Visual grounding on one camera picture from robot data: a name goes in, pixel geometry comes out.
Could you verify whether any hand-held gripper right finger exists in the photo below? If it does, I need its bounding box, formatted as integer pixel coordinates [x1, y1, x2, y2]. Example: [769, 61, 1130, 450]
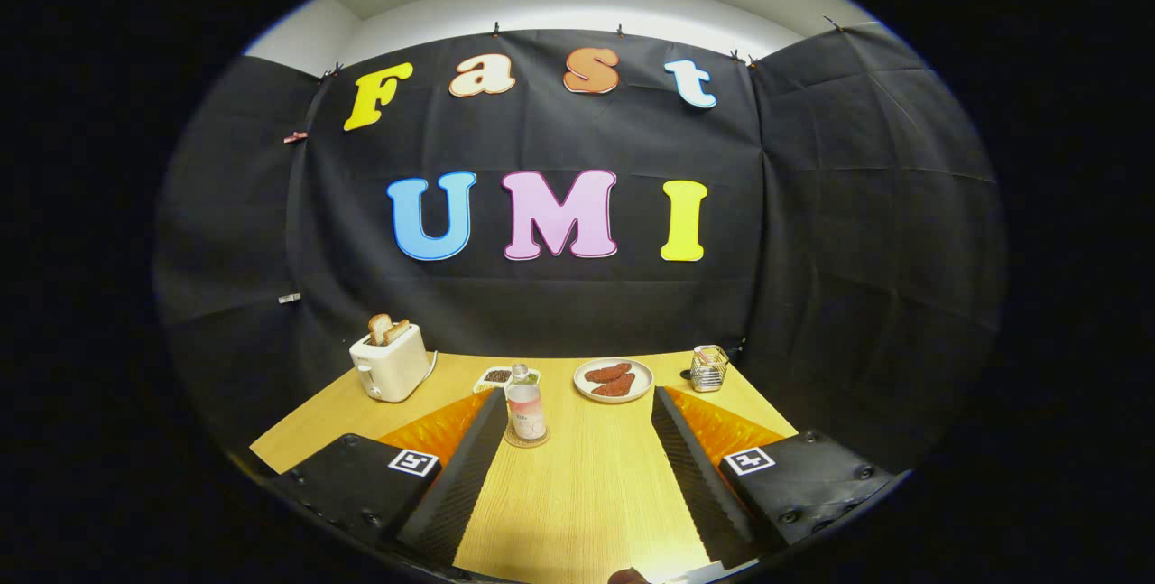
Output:
[651, 385, 899, 569]

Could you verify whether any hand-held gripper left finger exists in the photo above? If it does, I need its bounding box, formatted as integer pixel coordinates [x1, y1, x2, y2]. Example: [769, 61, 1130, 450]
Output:
[271, 387, 509, 569]

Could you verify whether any clear juice bottle pink label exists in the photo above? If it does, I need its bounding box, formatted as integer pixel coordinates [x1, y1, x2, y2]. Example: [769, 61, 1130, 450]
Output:
[505, 364, 548, 442]

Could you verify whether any wooden table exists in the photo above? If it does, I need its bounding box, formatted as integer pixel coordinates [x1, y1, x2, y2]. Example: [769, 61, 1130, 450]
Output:
[249, 349, 799, 583]

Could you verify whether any white divided seed dish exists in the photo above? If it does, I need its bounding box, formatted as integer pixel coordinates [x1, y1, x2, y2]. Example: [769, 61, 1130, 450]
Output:
[474, 366, 541, 395]

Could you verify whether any white round plate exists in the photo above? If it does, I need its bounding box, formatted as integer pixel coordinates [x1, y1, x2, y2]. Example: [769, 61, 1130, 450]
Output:
[573, 358, 654, 403]

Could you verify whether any white toaster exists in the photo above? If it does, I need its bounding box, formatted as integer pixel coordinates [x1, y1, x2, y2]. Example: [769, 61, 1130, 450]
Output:
[349, 322, 430, 403]

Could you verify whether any black backdrop cloth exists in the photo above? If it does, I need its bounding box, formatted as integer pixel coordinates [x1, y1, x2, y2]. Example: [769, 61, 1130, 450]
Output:
[153, 20, 1007, 477]

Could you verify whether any wire basket holder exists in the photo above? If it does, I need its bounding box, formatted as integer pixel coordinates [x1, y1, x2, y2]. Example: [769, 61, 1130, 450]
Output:
[679, 345, 730, 394]

